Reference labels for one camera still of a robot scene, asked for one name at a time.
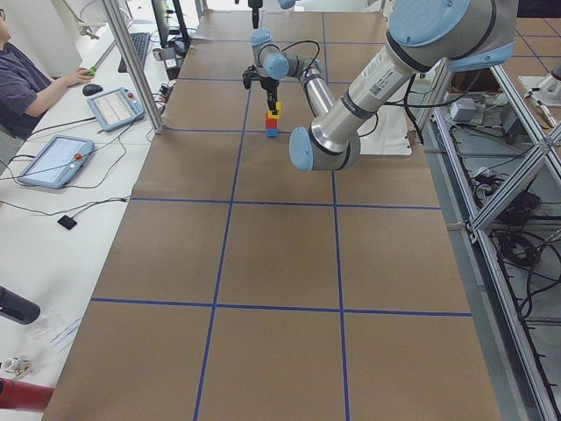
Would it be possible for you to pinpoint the grey power adapter box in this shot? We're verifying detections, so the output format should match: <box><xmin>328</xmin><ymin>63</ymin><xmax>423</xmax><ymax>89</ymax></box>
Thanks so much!
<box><xmin>450</xmin><ymin>98</ymin><xmax>478</xmax><ymax>123</ymax></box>

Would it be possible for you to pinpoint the seated person in dark shirt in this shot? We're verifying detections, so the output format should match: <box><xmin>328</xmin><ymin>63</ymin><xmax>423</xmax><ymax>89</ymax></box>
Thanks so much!
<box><xmin>0</xmin><ymin>11</ymin><xmax>93</xmax><ymax>139</ymax></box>

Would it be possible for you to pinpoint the black computer mouse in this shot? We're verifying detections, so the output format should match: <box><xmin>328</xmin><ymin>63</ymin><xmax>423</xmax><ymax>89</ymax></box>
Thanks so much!
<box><xmin>82</xmin><ymin>83</ymin><xmax>103</xmax><ymax>96</ymax></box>

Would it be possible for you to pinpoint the aluminium frame post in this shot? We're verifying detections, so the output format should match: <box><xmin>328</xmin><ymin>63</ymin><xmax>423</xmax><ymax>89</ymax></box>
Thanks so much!
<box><xmin>102</xmin><ymin>0</ymin><xmax>164</xmax><ymax>134</ymax></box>

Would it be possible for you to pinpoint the yellow cube block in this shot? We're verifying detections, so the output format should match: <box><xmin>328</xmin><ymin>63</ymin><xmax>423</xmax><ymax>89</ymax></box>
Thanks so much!
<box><xmin>267</xmin><ymin>101</ymin><xmax>282</xmax><ymax>119</ymax></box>

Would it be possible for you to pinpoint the small black square pad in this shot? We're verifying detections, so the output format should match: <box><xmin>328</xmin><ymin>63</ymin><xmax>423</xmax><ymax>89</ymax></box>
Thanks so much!
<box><xmin>57</xmin><ymin>215</ymin><xmax>77</xmax><ymax>231</ymax></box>

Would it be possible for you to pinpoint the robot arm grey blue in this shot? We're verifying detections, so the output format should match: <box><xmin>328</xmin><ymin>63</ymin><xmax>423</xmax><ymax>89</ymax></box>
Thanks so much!
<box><xmin>251</xmin><ymin>1</ymin><xmax>518</xmax><ymax>171</ymax></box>
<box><xmin>247</xmin><ymin>0</ymin><xmax>297</xmax><ymax>18</ymax></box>

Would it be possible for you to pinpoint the teach pendant tablet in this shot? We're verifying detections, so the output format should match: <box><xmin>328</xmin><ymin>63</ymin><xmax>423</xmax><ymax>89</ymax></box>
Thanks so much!
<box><xmin>87</xmin><ymin>87</ymin><xmax>145</xmax><ymax>132</ymax></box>
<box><xmin>16</xmin><ymin>135</ymin><xmax>95</xmax><ymax>189</ymax></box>

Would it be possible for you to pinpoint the black monitor stand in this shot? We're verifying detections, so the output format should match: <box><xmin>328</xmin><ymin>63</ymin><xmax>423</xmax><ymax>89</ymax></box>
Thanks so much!
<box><xmin>151</xmin><ymin>0</ymin><xmax>191</xmax><ymax>57</ymax></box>

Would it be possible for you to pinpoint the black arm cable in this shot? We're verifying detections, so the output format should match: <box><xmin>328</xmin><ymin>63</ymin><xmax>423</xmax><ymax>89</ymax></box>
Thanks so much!
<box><xmin>256</xmin><ymin>39</ymin><xmax>325</xmax><ymax>84</ymax></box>

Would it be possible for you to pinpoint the far teach pendant tablet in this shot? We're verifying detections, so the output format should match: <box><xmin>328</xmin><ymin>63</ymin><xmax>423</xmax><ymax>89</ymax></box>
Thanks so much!
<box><xmin>87</xmin><ymin>87</ymin><xmax>145</xmax><ymax>132</ymax></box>

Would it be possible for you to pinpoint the red cube block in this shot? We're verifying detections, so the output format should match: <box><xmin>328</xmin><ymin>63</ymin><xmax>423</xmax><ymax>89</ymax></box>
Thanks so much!
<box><xmin>265</xmin><ymin>111</ymin><xmax>279</xmax><ymax>132</ymax></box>

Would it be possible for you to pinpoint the near teach pendant tablet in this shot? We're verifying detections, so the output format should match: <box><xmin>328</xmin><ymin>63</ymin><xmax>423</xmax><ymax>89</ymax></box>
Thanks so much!
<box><xmin>16</xmin><ymin>135</ymin><xmax>95</xmax><ymax>189</ymax></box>

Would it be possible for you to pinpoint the white camera pole with base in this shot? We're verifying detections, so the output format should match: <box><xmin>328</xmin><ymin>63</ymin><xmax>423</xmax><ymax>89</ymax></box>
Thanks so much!
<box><xmin>358</xmin><ymin>106</ymin><xmax>412</xmax><ymax>156</ymax></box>

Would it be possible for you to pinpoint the red cylinder at left edge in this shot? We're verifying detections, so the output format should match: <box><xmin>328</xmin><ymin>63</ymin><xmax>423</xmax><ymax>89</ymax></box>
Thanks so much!
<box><xmin>1</xmin><ymin>378</ymin><xmax>54</xmax><ymax>412</ymax></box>

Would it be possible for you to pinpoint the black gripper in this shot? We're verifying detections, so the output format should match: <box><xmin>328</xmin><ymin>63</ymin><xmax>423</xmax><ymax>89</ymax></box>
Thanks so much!
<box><xmin>248</xmin><ymin>0</ymin><xmax>262</xmax><ymax>18</ymax></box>
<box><xmin>260</xmin><ymin>77</ymin><xmax>280</xmax><ymax>112</ymax></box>

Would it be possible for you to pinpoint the black keyboard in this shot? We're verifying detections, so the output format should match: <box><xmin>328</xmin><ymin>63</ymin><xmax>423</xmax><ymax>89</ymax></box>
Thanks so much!
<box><xmin>129</xmin><ymin>32</ymin><xmax>150</xmax><ymax>68</ymax></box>

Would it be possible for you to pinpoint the aluminium side frame rail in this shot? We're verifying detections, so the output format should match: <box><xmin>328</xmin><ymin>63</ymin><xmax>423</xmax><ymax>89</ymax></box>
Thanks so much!
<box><xmin>431</xmin><ymin>65</ymin><xmax>561</xmax><ymax>421</ymax></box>

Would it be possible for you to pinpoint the black cylinder at left edge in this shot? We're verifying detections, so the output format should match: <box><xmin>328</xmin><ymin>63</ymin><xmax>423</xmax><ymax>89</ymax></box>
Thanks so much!
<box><xmin>1</xmin><ymin>287</ymin><xmax>40</xmax><ymax>325</ymax></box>

